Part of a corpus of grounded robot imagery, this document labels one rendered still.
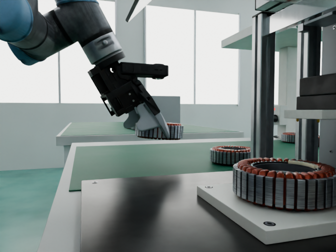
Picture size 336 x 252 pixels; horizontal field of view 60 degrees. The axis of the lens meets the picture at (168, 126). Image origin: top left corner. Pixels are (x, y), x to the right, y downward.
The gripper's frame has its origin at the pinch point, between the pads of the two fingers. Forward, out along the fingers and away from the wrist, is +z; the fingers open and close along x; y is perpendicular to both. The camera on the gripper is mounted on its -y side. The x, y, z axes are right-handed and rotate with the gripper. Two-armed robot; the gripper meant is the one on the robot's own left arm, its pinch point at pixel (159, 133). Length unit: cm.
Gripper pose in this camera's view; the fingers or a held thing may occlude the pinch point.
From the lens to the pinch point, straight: 68.0
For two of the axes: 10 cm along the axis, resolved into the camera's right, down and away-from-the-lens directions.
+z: 4.6, 8.6, 2.4
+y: -8.0, 5.1, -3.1
